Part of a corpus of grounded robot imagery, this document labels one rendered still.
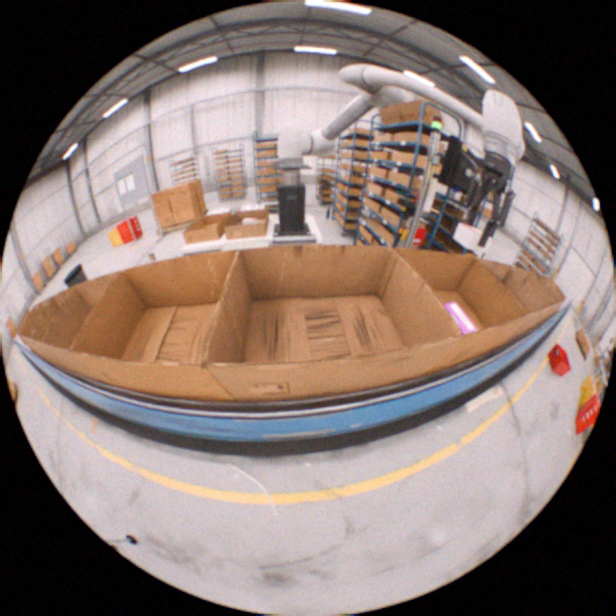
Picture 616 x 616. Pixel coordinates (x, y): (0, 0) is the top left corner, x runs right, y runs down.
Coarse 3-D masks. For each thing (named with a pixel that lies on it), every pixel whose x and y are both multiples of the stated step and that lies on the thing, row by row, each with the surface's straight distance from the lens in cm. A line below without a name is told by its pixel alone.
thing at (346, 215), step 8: (360, 120) 311; (344, 136) 360; (352, 136) 345; (360, 136) 332; (368, 136) 319; (352, 152) 302; (352, 160) 301; (360, 160) 344; (336, 176) 394; (360, 184) 311; (344, 192) 328; (336, 208) 376; (352, 208) 315; (344, 216) 328; (352, 216) 336; (360, 216) 346; (344, 224) 317; (344, 232) 325
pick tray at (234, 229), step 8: (232, 216) 152; (240, 216) 164; (248, 216) 163; (256, 216) 162; (264, 216) 161; (232, 224) 149; (240, 224) 157; (248, 224) 125; (256, 224) 124; (264, 224) 123; (232, 232) 129; (240, 232) 128; (248, 232) 127; (256, 232) 126; (264, 232) 125
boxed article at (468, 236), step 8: (464, 224) 55; (456, 232) 54; (464, 232) 53; (472, 232) 51; (480, 232) 57; (464, 240) 52; (472, 240) 52; (488, 240) 58; (472, 248) 54; (480, 248) 57
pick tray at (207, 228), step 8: (208, 216) 175; (216, 216) 173; (224, 216) 170; (192, 224) 160; (200, 224) 172; (208, 224) 178; (216, 224) 171; (224, 224) 148; (184, 232) 145; (192, 232) 142; (200, 232) 139; (208, 232) 136; (216, 232) 134; (224, 232) 147; (192, 240) 145; (200, 240) 142; (208, 240) 139; (216, 240) 137
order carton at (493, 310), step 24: (432, 264) 63; (456, 264) 72; (480, 264) 77; (432, 288) 72; (456, 288) 83; (480, 288) 77; (504, 288) 73; (480, 312) 78; (504, 312) 73; (480, 336) 42; (504, 336) 64; (456, 360) 48
